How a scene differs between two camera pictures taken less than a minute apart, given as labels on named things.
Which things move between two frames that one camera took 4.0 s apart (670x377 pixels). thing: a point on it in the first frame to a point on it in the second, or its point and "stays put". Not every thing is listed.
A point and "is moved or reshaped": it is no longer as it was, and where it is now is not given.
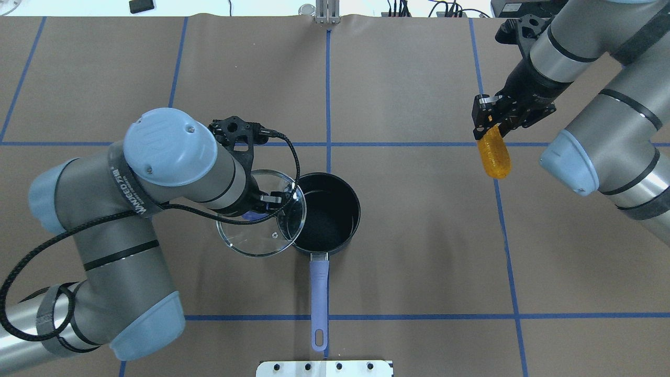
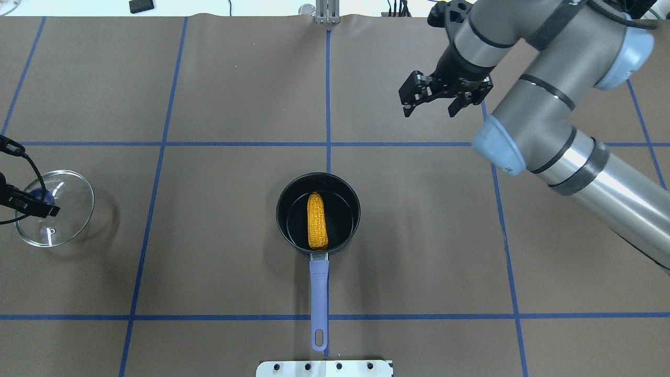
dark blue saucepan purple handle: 333,211 stays put
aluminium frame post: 327,11 stays put
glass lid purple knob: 267,239 is moved or reshaped
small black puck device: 139,6 stays put
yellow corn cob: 494,153 is moved or reshaped
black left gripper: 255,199 to 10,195
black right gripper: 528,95 to 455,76
